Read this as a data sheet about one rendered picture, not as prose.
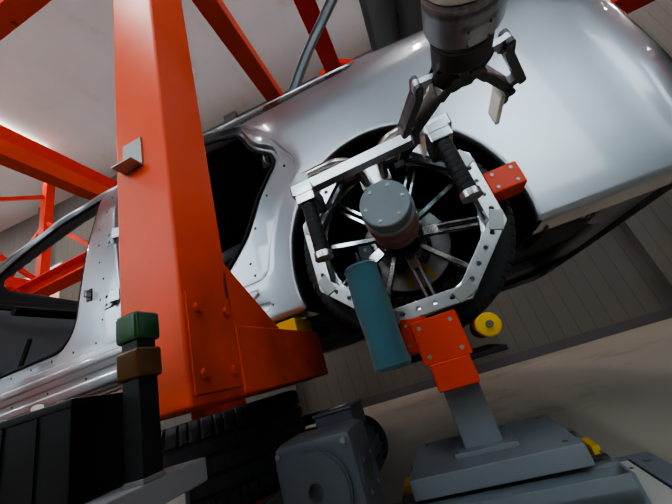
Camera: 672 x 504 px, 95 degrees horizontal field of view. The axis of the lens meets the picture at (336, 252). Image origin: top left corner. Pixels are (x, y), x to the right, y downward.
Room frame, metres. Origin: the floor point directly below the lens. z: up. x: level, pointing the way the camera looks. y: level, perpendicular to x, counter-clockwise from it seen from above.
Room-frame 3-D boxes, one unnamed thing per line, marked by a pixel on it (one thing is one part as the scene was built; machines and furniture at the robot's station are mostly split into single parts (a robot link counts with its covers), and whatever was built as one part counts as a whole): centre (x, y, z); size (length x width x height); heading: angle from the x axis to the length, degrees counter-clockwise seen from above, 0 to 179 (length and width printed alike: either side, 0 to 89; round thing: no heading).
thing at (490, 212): (0.85, -0.19, 0.85); 0.54 x 0.07 x 0.54; 76
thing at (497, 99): (0.43, -0.33, 0.83); 0.07 x 0.01 x 0.03; 166
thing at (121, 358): (0.42, 0.30, 0.59); 0.04 x 0.04 x 0.04; 76
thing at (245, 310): (0.99, 0.30, 0.69); 0.52 x 0.17 x 0.35; 166
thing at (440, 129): (0.61, -0.31, 0.93); 0.09 x 0.05 x 0.05; 166
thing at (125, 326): (0.42, 0.30, 0.64); 0.04 x 0.04 x 0.04; 76
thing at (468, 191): (0.58, -0.30, 0.83); 0.04 x 0.04 x 0.16
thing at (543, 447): (1.01, -0.23, 0.32); 0.40 x 0.30 x 0.28; 76
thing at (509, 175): (0.78, -0.50, 0.85); 0.09 x 0.08 x 0.07; 76
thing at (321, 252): (0.66, 0.03, 0.83); 0.04 x 0.04 x 0.16
